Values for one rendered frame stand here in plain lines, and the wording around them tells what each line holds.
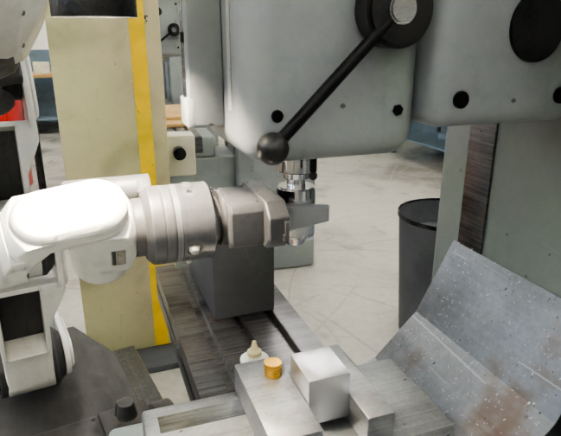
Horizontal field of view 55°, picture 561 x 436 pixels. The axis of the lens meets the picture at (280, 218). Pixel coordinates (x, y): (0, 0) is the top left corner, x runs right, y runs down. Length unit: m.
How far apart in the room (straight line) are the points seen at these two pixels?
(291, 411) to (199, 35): 0.41
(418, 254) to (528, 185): 1.73
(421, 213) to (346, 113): 2.37
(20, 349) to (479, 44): 1.15
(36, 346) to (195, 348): 0.52
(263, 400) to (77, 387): 0.96
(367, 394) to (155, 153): 1.84
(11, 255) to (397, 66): 0.41
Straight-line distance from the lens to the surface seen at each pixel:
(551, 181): 0.84
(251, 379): 0.69
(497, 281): 0.93
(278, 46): 0.51
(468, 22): 0.59
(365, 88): 0.55
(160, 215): 0.58
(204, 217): 0.58
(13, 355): 1.38
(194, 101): 0.58
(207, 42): 0.58
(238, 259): 1.00
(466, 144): 0.97
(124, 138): 2.35
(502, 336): 0.90
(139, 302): 2.58
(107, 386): 1.54
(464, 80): 0.59
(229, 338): 0.98
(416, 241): 2.56
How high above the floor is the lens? 1.43
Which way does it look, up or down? 19 degrees down
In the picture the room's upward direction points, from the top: straight up
